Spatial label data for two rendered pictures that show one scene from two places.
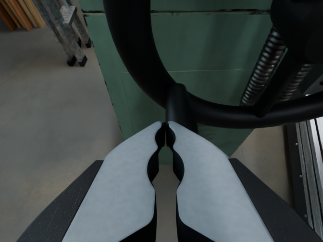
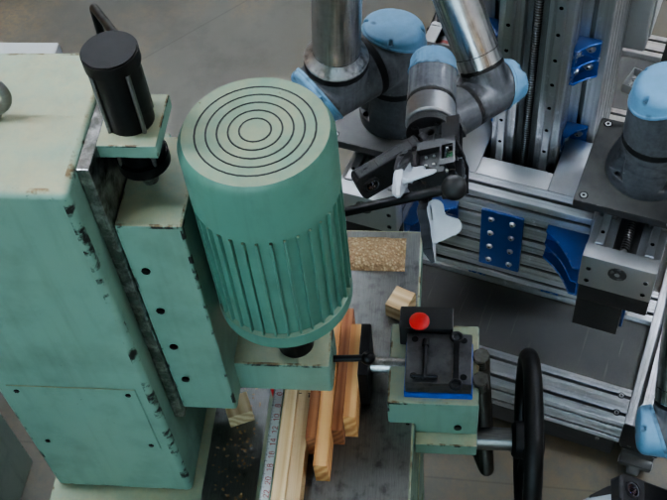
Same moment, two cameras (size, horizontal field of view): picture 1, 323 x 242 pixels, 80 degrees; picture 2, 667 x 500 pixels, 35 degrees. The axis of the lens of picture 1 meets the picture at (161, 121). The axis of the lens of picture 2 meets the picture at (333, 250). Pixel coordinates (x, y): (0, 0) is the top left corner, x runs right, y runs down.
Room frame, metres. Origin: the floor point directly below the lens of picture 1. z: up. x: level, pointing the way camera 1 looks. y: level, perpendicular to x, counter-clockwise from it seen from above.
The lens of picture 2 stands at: (0.19, 0.68, 2.32)
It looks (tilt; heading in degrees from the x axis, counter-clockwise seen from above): 52 degrees down; 285
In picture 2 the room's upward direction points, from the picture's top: 7 degrees counter-clockwise
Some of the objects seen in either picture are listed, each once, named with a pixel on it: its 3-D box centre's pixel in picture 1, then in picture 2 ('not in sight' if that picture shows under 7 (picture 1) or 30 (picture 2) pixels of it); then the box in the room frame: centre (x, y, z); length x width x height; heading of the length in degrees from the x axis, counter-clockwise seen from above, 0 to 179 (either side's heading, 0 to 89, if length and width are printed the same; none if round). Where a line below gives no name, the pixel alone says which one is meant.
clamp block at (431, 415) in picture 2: not in sight; (434, 378); (0.28, -0.14, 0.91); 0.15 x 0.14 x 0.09; 95
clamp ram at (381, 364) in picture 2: not in sight; (385, 364); (0.36, -0.13, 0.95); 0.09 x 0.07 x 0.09; 95
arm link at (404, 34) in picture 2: not in sight; (391, 50); (0.44, -0.79, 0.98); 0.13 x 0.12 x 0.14; 46
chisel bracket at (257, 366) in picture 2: not in sight; (286, 358); (0.49, -0.08, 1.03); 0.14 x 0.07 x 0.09; 5
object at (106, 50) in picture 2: not in sight; (123, 108); (0.61, -0.07, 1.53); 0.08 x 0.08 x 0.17; 5
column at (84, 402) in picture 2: not in sight; (79, 304); (0.76, -0.05, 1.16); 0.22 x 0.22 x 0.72; 5
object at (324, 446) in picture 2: not in sight; (329, 396); (0.44, -0.08, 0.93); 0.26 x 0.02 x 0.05; 95
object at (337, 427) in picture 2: not in sight; (343, 374); (0.42, -0.12, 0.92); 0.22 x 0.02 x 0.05; 95
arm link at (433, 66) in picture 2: not in sight; (432, 83); (0.33, -0.51, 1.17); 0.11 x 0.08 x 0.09; 95
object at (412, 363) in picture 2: not in sight; (436, 350); (0.28, -0.14, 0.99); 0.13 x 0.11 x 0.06; 95
